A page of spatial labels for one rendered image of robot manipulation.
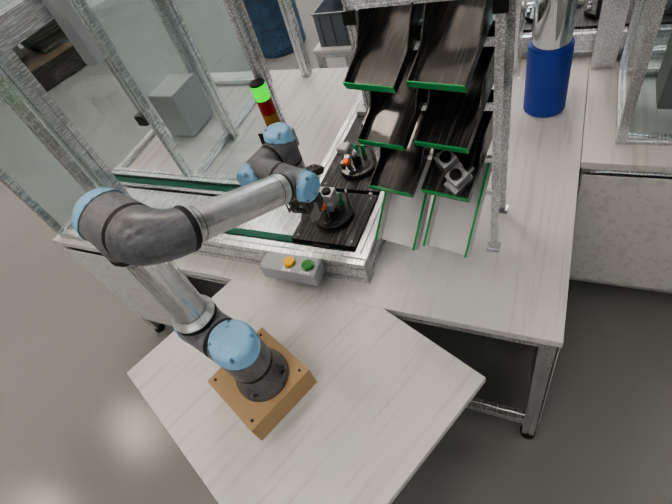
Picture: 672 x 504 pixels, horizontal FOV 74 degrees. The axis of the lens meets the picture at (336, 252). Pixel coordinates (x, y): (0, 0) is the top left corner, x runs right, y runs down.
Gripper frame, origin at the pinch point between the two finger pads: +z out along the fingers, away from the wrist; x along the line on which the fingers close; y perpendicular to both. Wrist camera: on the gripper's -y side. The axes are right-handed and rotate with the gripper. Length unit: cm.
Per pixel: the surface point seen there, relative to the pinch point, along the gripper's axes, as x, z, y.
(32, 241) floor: -304, 107, -31
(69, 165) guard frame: -82, -25, 11
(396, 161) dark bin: 26.0, -15.4, -10.3
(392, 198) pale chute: 22.7, -0.8, -9.8
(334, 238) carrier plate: 3.6, 10.5, 0.0
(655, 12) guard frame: 86, -24, -67
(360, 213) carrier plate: 8.7, 10.5, -12.2
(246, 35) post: -18, -48, -24
